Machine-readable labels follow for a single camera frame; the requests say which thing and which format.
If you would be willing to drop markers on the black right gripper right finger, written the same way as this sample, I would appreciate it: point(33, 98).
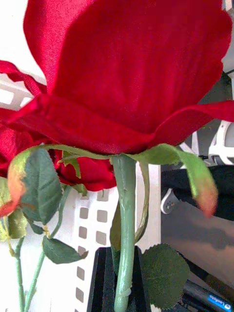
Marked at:
point(138, 280)

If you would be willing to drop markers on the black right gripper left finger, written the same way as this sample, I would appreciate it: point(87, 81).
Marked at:
point(104, 280)

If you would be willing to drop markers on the red rose green stem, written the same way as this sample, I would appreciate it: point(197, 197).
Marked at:
point(90, 175)
point(126, 73)

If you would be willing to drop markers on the white box with square holes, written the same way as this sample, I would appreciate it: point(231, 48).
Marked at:
point(91, 225)

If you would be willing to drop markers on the black device with blue label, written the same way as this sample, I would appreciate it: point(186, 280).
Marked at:
point(214, 301)

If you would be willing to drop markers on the white office chair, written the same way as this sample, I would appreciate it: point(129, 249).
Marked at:
point(223, 143)

